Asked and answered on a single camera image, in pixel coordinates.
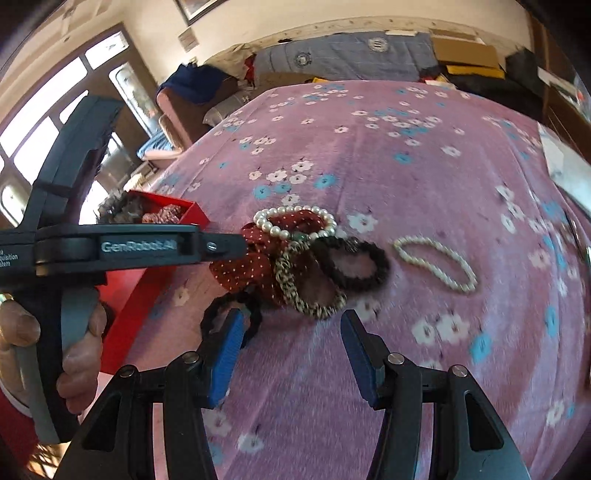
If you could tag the white paper sheet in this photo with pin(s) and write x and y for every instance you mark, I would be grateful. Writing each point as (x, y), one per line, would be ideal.
(565, 166)

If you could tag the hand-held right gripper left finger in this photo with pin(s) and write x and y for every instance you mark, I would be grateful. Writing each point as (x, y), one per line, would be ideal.
(228, 355)

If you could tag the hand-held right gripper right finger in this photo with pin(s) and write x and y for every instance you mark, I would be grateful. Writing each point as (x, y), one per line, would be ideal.
(360, 360)

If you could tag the wooden glass door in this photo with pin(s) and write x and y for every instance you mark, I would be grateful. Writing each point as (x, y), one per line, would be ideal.
(134, 97)

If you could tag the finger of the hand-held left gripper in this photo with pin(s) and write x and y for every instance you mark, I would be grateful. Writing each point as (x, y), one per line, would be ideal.
(221, 247)

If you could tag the black cloth pile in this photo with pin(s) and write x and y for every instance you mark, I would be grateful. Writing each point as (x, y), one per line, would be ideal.
(524, 83)

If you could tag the dark blue cloth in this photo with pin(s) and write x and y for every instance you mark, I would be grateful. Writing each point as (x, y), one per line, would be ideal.
(194, 78)

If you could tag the black scrunchie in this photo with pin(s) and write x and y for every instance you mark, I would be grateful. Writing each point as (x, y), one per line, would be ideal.
(369, 272)

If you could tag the red box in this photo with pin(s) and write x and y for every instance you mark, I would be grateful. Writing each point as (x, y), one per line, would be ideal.
(138, 304)

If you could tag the paper wall notice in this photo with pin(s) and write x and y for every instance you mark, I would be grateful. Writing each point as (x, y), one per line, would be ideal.
(188, 39)

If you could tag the pink floral blanket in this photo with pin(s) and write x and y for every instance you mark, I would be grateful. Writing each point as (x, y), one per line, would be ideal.
(392, 184)

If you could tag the light blue cushion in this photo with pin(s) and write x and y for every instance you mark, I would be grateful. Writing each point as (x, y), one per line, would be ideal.
(154, 145)

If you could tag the framed wall picture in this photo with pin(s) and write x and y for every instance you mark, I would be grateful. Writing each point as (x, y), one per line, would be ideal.
(196, 9)

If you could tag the red polka dot scrunchie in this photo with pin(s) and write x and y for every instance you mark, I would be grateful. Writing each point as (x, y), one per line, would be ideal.
(249, 270)

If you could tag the pink sofa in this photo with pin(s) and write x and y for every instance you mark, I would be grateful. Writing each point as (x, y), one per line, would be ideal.
(184, 115)

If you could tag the grey lace scrunchie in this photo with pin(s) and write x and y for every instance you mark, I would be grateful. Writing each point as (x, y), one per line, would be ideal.
(120, 207)

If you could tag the blue striped quilt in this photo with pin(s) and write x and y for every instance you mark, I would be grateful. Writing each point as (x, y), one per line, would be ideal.
(346, 55)

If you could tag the grey pillow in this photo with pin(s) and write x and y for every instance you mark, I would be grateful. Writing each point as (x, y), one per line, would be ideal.
(226, 110)

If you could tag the yellow flat box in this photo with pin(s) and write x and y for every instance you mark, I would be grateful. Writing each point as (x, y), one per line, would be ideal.
(475, 71)

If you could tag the person's left hand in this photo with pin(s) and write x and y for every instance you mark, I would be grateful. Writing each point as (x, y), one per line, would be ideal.
(85, 369)

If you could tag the plaid scrunchie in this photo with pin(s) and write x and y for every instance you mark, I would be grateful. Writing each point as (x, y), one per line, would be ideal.
(164, 214)

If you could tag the brown cardboard box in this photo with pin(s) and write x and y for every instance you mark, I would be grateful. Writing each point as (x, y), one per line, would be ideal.
(466, 53)

